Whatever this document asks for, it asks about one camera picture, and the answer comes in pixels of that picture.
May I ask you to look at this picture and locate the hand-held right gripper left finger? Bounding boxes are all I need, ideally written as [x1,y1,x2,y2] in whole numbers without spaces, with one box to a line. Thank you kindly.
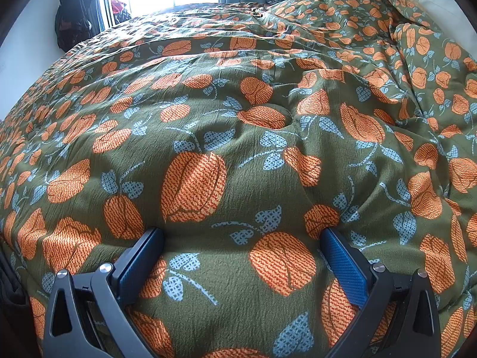
[44,227,166,358]

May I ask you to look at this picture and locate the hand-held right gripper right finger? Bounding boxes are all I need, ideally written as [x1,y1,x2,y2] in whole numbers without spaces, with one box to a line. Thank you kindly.
[320,227,442,358]

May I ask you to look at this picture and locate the dark cloth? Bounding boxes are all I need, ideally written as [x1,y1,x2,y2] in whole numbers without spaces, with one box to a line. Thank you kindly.
[0,242,31,358]

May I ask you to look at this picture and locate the green orange floral blanket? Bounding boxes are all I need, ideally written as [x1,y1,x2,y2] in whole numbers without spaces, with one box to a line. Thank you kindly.
[0,0,477,358]

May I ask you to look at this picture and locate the dark hanging clothes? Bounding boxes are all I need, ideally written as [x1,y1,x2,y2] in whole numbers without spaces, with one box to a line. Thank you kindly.
[55,0,92,51]

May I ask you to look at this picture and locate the red clothes by window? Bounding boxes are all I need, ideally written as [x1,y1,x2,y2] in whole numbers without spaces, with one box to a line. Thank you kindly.
[110,0,132,25]

